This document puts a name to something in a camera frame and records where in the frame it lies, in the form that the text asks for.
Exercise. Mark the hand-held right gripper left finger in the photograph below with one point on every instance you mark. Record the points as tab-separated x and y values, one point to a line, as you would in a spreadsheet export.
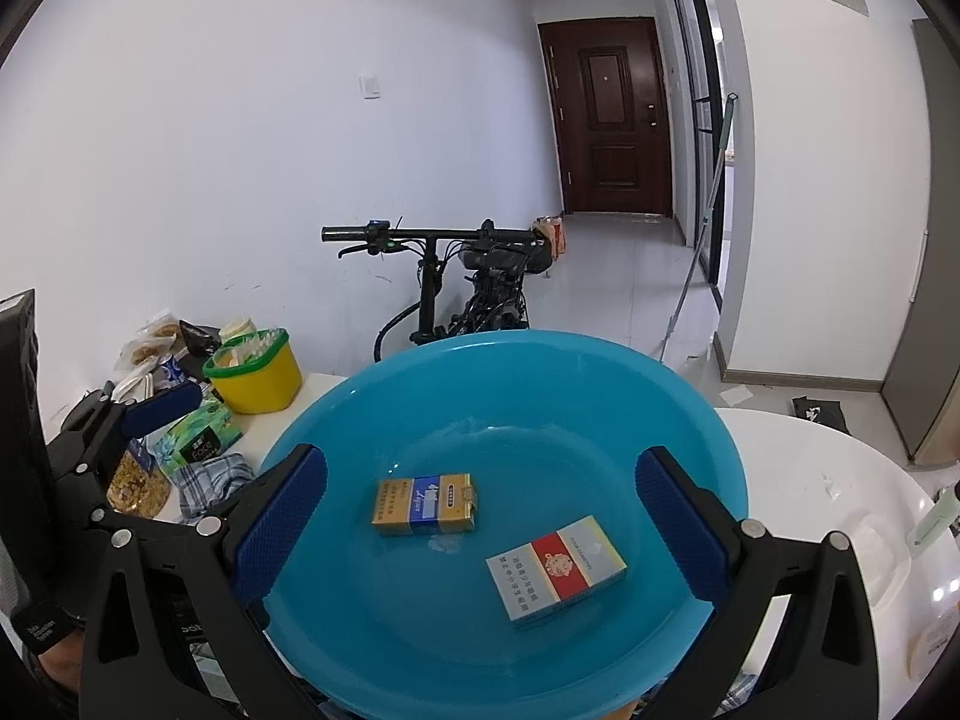
281	525

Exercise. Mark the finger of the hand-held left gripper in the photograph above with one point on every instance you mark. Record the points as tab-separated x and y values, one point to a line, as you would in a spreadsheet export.
161	409

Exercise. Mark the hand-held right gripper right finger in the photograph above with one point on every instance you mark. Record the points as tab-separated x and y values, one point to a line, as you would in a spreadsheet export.
682	532

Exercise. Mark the red and white cigarette pack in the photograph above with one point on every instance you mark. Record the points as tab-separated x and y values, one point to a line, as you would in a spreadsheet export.
555	574

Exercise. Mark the yellow and blue cigarette pack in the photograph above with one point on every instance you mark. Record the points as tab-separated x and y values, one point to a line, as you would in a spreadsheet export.
424	504

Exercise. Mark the blue plastic basin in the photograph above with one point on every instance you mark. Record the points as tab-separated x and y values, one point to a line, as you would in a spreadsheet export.
450	615

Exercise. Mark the person's left forearm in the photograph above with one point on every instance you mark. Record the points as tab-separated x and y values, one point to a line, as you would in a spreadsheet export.
56	664

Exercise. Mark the white desktop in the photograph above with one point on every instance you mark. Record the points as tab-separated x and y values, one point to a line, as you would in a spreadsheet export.
810	465

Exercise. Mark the blue and white packet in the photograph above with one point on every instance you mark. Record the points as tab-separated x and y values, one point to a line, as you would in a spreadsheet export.
171	373

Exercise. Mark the green tissue pack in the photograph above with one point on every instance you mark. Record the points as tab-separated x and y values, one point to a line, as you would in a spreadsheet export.
199	439

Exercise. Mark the clear snack packet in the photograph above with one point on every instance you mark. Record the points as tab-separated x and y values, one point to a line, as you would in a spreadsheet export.
150	337

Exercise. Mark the clear bag of nuts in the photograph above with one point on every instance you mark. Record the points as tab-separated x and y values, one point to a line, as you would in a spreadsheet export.
139	484

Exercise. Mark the black snack packet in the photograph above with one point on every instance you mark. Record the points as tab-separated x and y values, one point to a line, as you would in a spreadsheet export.
199	337

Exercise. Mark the plaid cloth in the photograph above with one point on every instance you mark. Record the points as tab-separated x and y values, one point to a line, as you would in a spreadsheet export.
210	484

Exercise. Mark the yellow container with green rim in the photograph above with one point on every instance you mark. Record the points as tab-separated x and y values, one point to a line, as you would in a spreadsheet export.
259	382

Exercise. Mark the white cup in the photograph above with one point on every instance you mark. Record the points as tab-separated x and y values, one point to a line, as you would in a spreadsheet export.
236	330

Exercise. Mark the white paper scrap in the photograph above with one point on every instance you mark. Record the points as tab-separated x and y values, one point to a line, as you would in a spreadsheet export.
735	395

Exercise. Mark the black bag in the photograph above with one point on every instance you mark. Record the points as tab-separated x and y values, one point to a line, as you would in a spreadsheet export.
821	412

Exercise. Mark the clear plastic bag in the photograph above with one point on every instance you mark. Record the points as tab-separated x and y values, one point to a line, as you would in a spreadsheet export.
881	555

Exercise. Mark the black bicycle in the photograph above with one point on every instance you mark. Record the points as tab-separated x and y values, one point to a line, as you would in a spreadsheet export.
480	292

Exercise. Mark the brown wooden door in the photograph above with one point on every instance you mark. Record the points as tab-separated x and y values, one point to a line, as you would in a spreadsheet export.
611	116

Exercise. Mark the black framed glass door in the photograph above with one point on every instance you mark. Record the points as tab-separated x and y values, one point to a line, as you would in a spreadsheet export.
701	90

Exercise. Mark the white wall switch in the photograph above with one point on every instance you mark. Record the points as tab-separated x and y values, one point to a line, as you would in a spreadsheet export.
370	86

